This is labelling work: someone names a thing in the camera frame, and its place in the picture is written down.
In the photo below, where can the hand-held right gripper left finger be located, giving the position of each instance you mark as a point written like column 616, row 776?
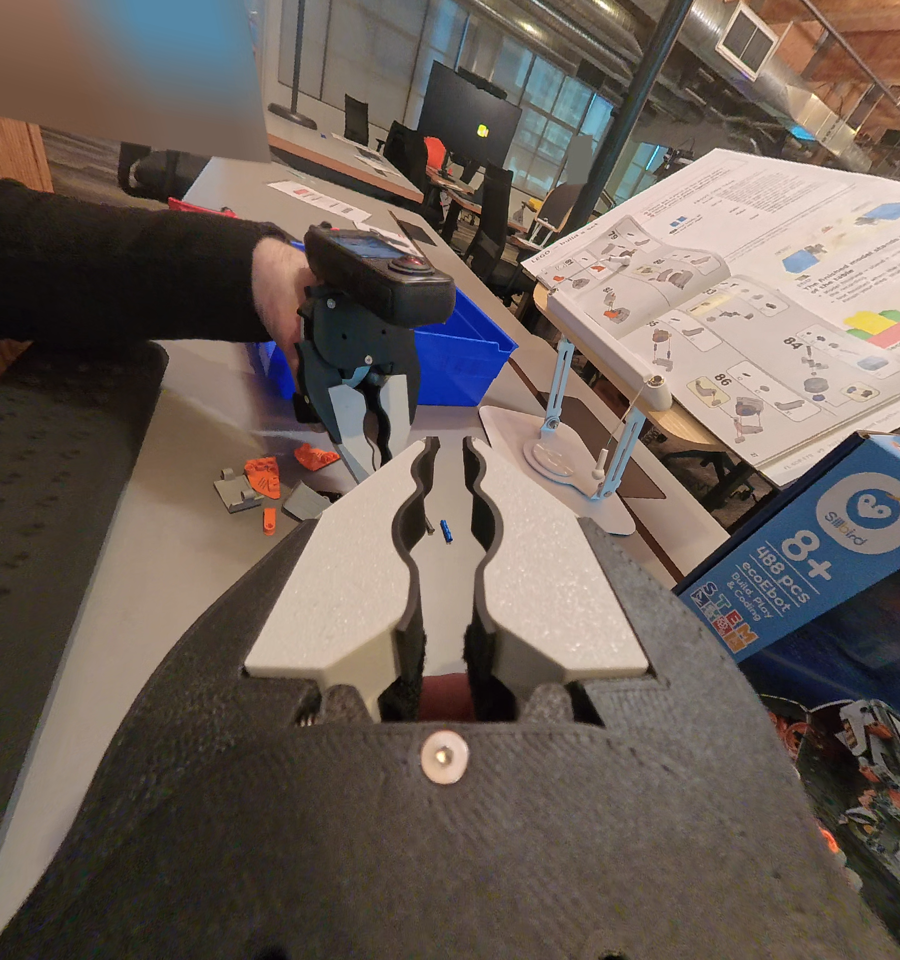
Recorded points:
column 338, row 600

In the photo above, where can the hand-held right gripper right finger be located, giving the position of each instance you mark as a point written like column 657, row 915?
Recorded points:
column 555, row 600

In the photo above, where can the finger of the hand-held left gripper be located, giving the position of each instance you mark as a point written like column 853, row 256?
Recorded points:
column 396, row 408
column 356, row 428

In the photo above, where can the person's left forearm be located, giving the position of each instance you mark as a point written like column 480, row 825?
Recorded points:
column 105, row 270

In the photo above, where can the person's left hand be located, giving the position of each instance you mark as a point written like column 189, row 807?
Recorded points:
column 282, row 293

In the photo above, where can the orange toy part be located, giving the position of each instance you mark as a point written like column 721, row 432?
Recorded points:
column 315, row 455
column 264, row 477

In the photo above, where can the blue plastic bin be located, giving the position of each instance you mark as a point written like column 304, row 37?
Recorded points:
column 457, row 353

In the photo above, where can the white book stand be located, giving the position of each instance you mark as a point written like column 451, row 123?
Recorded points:
column 570, row 465

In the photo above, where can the black monitor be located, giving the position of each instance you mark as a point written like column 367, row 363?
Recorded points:
column 468, row 117

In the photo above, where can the blue robot kit box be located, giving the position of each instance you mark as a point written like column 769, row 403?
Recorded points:
column 825, row 570

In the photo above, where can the black foam pad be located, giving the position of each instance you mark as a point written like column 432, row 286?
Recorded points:
column 53, row 570

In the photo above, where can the black ceiling pole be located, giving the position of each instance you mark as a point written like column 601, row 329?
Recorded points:
column 630, row 113

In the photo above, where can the open instruction booklet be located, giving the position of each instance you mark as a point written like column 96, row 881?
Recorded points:
column 750, row 285

